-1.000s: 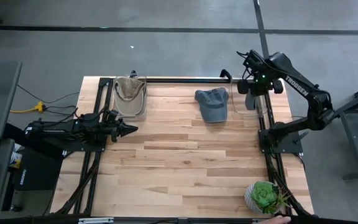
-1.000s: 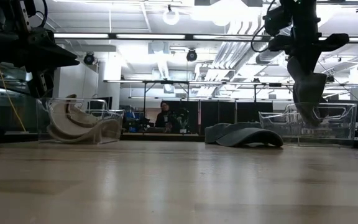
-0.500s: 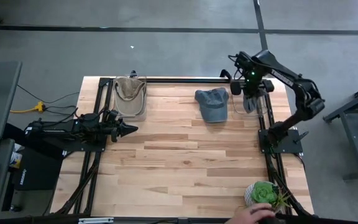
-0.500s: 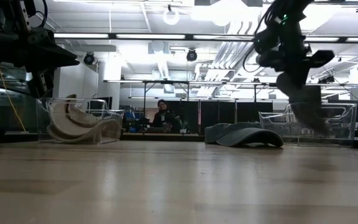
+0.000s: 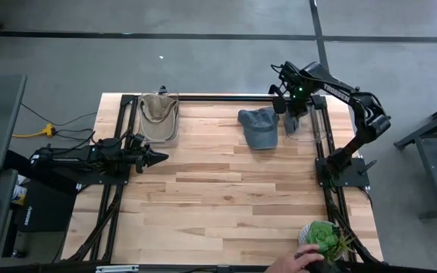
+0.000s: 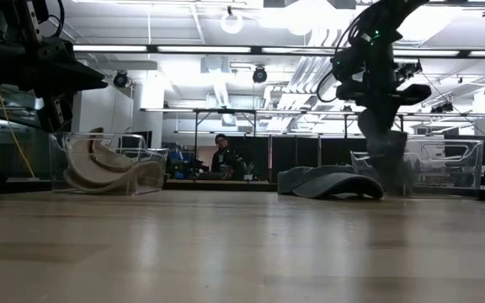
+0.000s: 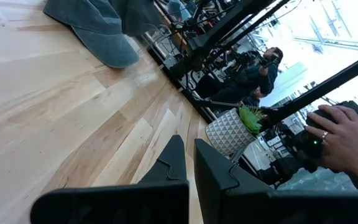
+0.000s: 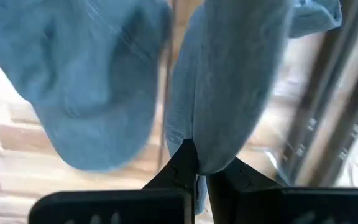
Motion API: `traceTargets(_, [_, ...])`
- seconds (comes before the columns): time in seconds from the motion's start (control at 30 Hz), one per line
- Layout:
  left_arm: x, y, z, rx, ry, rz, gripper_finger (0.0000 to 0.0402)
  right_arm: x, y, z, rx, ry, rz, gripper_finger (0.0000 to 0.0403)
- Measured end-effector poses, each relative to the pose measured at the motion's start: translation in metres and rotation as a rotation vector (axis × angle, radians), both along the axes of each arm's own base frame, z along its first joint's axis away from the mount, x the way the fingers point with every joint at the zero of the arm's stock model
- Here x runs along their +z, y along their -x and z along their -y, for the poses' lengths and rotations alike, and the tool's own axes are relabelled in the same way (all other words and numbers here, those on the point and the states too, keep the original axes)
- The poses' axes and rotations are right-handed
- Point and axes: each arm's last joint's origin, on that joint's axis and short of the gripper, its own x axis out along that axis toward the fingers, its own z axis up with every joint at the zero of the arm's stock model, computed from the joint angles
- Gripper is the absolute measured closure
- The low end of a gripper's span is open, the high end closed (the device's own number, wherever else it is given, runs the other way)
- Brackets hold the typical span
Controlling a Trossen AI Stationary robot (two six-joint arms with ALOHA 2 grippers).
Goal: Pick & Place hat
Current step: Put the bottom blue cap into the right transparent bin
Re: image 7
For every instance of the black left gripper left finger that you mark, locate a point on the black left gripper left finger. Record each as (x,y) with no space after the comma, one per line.
(120,205)

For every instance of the blue-grey baseball cap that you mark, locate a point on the blue-grey baseball cap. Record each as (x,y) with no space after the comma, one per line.
(98,37)
(138,15)

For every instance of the person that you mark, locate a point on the person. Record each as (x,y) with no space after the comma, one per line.
(244,81)

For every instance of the person's hand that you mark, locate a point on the person's hand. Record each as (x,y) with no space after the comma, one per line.
(343,143)

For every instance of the green succulent plant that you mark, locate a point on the green succulent plant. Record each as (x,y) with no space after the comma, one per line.
(250,119)

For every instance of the white patterned plant pot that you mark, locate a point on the white patterned plant pot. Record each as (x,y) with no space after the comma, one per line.
(227,133)

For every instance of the black metal frame bar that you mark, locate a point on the black metal frame bar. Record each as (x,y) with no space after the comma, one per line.
(322,90)
(228,21)

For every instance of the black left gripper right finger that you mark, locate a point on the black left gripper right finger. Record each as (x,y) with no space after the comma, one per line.
(259,208)

